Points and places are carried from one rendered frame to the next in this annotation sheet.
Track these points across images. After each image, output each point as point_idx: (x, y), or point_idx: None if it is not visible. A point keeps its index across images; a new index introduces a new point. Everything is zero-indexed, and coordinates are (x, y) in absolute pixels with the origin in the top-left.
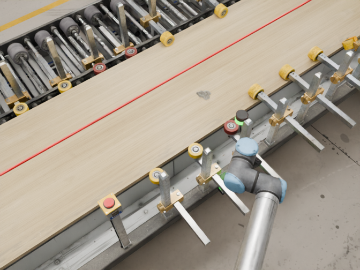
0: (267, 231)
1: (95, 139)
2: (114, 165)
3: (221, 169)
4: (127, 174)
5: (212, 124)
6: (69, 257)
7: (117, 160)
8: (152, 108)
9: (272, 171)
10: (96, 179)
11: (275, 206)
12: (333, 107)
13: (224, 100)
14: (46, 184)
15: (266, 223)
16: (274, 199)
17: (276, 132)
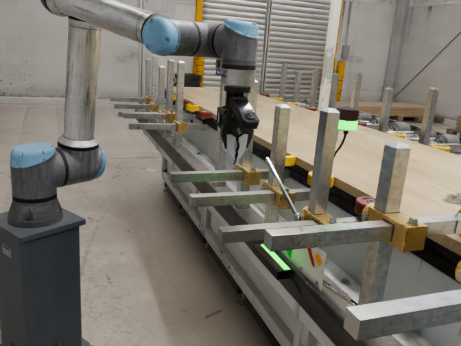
0: (111, 4)
1: (350, 145)
2: (307, 146)
3: (280, 193)
4: (291, 147)
5: (375, 192)
6: (227, 182)
7: (314, 147)
8: (409, 170)
9: (255, 227)
10: (291, 140)
11: (137, 16)
12: (442, 297)
13: (445, 212)
14: (295, 130)
15: (121, 4)
16: (147, 14)
17: (369, 272)
